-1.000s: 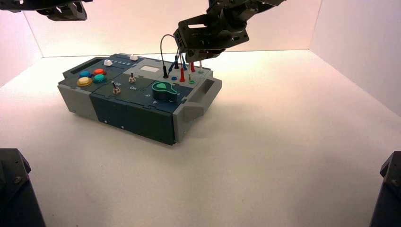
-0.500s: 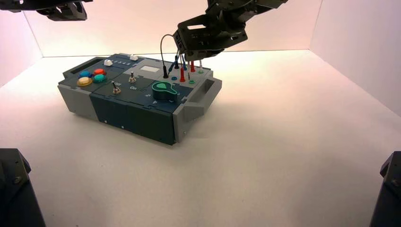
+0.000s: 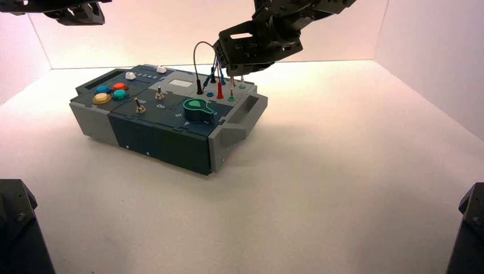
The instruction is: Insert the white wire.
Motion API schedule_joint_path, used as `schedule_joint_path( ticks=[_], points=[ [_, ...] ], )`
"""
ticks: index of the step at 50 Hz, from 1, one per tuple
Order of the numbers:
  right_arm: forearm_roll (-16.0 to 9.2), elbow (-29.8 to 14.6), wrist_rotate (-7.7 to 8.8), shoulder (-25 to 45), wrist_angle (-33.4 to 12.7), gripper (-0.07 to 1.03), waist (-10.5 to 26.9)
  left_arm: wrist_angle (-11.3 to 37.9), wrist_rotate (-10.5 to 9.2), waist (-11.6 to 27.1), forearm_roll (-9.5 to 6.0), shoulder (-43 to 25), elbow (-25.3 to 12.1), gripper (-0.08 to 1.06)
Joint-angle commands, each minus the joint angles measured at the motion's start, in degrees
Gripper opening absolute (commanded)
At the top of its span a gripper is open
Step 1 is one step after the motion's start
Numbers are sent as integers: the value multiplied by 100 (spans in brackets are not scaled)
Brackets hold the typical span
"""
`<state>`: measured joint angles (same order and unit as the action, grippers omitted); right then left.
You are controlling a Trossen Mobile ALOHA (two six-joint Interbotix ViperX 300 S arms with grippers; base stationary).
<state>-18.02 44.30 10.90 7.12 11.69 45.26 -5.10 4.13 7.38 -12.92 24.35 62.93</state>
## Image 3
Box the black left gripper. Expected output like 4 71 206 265
0 0 113 26

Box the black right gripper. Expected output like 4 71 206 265
213 11 303 77

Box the white jumper wire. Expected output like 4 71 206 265
229 75 245 100

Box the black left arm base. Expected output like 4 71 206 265
0 179 57 274

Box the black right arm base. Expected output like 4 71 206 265
446 182 484 274

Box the green rotary knob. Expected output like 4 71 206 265
182 98 215 122

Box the grey and dark blue task box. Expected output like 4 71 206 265
68 63 268 176

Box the red jumper wire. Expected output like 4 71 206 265
216 60 224 100

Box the blue jumper wire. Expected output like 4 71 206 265
201 53 227 91

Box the black jumper wire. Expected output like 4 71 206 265
192 41 218 95

